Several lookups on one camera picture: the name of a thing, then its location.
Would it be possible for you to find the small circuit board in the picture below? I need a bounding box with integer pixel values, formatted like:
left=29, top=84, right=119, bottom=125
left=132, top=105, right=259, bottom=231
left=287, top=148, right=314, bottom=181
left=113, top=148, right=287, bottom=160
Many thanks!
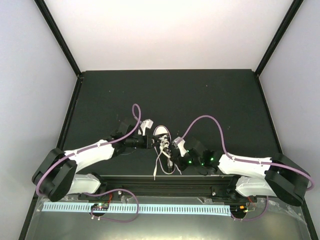
left=90, top=203, right=109, bottom=211
left=234, top=205, right=256, bottom=213

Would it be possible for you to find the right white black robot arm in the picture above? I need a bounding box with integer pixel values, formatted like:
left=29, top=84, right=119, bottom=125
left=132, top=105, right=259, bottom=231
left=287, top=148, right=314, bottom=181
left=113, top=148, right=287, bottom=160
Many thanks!
left=169, top=137, right=310, bottom=207

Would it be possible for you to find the light blue slotted cable duct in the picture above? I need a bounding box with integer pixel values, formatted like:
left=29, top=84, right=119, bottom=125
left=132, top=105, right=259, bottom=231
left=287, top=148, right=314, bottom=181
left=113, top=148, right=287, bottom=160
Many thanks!
left=41, top=202, right=231, bottom=217

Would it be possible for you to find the right small circuit board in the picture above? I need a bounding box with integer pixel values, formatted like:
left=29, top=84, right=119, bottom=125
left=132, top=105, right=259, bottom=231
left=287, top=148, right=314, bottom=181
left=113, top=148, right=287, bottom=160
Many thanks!
left=234, top=205, right=256, bottom=213

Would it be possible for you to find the white shoelace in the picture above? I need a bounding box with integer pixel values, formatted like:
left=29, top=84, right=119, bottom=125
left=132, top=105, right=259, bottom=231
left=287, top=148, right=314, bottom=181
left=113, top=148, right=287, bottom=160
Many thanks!
left=153, top=133, right=182, bottom=180

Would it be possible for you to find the left small circuit board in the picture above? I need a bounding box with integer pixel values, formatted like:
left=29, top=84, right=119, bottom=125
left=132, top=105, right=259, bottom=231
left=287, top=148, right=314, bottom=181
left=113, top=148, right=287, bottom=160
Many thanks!
left=90, top=203, right=109, bottom=211

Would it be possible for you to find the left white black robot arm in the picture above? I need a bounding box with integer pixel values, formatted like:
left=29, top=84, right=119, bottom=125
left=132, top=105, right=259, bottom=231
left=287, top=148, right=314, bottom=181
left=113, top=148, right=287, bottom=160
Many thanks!
left=31, top=119, right=167, bottom=202

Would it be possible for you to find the black frame post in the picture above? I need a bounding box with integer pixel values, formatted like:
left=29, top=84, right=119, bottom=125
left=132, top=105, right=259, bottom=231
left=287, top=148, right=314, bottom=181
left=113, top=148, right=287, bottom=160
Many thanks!
left=34, top=0, right=82, bottom=78
left=254, top=0, right=304, bottom=77

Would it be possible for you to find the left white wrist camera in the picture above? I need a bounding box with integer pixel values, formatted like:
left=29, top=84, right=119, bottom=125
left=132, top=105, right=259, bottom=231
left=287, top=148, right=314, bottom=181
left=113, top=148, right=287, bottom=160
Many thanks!
left=138, top=119, right=154, bottom=136

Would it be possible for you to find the left black frame post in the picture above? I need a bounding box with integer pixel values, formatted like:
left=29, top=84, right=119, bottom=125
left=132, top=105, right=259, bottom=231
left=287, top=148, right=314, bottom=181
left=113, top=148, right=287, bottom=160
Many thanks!
left=34, top=0, right=82, bottom=78

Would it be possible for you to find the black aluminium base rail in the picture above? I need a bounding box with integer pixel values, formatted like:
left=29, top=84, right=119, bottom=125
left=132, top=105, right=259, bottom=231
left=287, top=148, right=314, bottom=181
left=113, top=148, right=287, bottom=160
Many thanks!
left=77, top=174, right=303, bottom=203

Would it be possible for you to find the right black frame post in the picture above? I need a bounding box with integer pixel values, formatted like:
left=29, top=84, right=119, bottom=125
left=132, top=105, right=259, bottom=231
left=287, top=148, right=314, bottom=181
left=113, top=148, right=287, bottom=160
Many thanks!
left=254, top=0, right=304, bottom=77

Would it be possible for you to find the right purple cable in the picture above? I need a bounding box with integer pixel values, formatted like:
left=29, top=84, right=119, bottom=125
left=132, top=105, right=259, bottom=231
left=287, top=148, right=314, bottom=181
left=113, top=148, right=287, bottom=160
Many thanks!
left=181, top=114, right=315, bottom=223

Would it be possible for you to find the black white sneaker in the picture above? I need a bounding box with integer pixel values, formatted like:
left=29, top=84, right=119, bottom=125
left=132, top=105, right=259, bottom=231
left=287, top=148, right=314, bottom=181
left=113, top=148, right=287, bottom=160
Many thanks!
left=153, top=125, right=176, bottom=180

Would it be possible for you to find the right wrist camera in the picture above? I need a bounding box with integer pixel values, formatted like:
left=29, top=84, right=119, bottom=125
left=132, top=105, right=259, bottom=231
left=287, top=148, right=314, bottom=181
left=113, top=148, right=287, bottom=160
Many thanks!
left=172, top=136, right=188, bottom=157

